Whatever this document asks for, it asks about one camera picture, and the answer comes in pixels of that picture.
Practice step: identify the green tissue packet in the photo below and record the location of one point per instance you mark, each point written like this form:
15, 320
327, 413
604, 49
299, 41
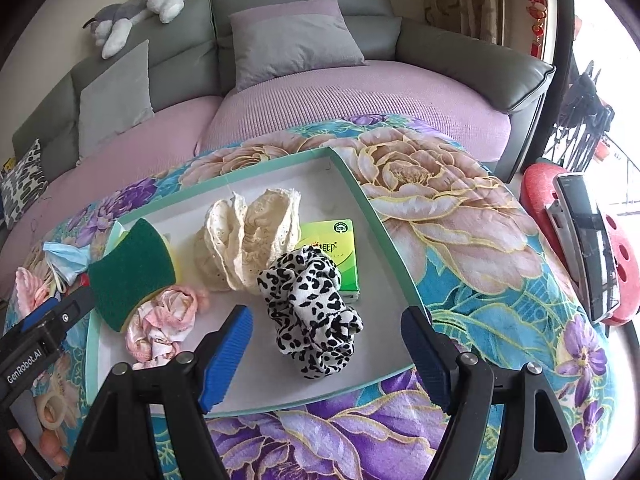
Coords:
335, 240

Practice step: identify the beige patterned curtain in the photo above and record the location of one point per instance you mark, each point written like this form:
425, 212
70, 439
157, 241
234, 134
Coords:
460, 0

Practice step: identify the leopard print scrunchie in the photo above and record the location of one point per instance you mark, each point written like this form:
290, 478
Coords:
310, 310

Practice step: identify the pink sofa cover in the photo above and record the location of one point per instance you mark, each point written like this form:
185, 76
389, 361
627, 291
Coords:
350, 95

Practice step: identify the cream lace cloth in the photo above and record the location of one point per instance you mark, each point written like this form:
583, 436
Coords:
235, 245

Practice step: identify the plain grey cushion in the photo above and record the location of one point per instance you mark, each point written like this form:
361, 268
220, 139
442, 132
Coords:
115, 100

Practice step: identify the pink crochet cloth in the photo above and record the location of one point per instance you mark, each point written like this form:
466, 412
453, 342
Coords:
30, 285

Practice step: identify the floral blanket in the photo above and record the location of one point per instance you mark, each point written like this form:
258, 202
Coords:
450, 210

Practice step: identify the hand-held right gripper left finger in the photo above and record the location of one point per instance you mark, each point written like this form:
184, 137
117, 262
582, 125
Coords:
227, 355

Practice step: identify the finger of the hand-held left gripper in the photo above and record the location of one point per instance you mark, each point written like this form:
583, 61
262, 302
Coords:
42, 306
77, 302

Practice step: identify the red stool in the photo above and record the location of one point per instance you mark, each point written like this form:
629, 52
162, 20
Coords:
537, 185

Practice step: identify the person's left hand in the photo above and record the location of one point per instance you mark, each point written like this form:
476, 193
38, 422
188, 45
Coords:
50, 452

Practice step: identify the red hanging decoration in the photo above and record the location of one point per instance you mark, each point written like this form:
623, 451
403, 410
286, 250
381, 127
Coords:
537, 0

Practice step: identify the grey and white plush toy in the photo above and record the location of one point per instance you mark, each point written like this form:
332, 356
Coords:
150, 0

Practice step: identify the black metal rack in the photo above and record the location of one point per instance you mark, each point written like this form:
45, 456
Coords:
585, 110

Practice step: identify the blue face mask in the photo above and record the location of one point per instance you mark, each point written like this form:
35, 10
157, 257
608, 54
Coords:
65, 260

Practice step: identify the yellow box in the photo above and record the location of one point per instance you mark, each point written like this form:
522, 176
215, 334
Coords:
6, 166

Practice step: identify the black and white patterned cushion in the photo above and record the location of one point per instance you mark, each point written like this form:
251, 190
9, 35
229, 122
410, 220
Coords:
22, 185

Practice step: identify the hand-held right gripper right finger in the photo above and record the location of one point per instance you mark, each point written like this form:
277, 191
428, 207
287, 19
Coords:
425, 355

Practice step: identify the teal and white box tray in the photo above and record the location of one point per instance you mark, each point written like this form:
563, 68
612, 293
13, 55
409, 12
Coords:
235, 295

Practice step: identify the pink satin scrunchie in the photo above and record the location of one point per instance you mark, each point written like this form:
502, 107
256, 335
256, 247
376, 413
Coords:
165, 320

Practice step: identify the grey and purple cushion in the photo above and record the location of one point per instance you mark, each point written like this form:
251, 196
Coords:
295, 45

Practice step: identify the green and yellow scouring sponge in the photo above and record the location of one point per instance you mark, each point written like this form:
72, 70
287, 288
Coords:
130, 275

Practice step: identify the grey sofa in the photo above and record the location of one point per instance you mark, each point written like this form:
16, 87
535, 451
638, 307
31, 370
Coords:
450, 55

